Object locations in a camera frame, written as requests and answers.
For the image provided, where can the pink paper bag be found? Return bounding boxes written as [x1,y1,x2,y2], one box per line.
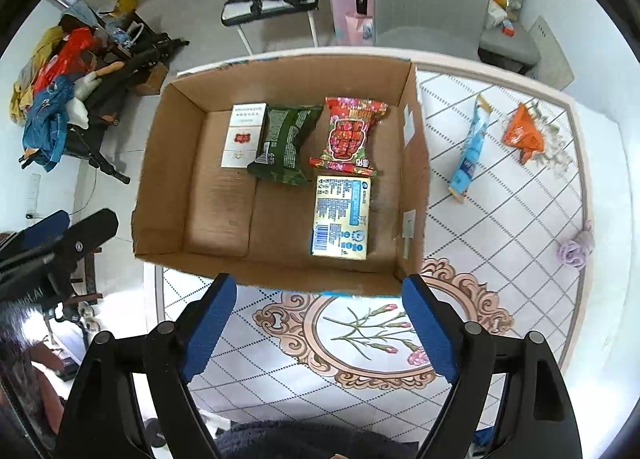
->
[344,13,377,46]

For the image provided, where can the red floral snack packet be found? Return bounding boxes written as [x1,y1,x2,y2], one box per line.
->
[309,97,390,178]

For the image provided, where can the brown cardboard box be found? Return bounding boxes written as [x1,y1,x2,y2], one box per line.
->
[131,57,431,297]

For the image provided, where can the long light blue packet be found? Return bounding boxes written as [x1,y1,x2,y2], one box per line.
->
[448,94,493,204]

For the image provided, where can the purple scrunchie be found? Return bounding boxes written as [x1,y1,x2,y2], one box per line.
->
[556,220,596,270]

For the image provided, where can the pile of colourful clothes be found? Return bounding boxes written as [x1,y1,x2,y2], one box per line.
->
[9,3,108,174]

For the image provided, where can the black folding rack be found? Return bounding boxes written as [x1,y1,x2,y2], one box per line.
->
[60,33,191,186]

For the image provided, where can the green snack packet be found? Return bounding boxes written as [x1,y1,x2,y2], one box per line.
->
[247,104,324,186]

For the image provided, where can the blue and yellow tissue packet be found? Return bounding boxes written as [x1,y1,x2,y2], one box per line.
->
[310,175,372,260]

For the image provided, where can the patterned floral tablecloth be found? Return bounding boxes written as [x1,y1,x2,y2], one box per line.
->
[142,58,588,446]

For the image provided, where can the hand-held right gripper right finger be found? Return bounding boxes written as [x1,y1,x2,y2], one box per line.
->
[401,274,583,459]

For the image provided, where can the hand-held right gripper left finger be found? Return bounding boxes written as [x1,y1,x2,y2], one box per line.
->
[52,273,237,459]

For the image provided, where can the dark fleece clothing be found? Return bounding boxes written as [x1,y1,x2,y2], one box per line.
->
[215,419,423,459]

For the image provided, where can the clear crinkled wrapper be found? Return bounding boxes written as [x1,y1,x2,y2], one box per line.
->
[529,100,575,176]

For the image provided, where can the white flat panel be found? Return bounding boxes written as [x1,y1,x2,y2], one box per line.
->
[527,15,577,90]

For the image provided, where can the orange snack packet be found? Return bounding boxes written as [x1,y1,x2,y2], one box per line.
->
[501,103,546,166]

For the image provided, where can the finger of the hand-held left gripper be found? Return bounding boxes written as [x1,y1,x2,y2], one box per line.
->
[0,209,120,301]
[0,210,71,271]

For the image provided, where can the small cardboard box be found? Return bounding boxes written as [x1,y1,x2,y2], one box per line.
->
[134,61,169,98]

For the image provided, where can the white and red flat packet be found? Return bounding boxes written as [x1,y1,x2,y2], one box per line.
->
[220,103,267,170]

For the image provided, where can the snack packets on chair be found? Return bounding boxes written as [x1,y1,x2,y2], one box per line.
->
[482,0,523,34]

